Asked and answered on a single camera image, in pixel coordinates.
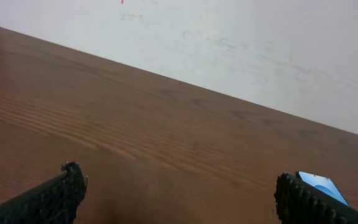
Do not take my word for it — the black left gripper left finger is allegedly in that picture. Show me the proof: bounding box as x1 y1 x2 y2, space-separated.
0 162 88 224

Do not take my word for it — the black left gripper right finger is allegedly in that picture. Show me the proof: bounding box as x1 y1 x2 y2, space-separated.
274 173 358 224

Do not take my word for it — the blue screen smartphone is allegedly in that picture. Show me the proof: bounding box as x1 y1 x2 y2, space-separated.
296 171 349 206

